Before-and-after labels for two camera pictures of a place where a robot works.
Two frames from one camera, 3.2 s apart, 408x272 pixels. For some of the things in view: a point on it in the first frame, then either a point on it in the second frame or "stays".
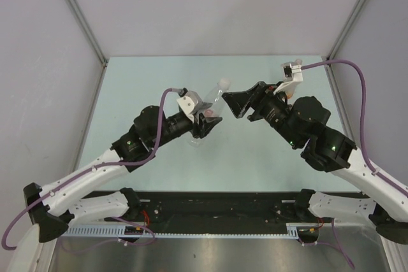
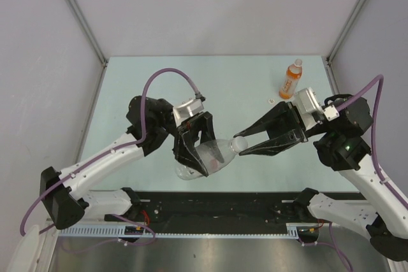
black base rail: [218, 208] stays
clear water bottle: [216, 97] -> [212, 153]
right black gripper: [240, 102] -> [282, 114]
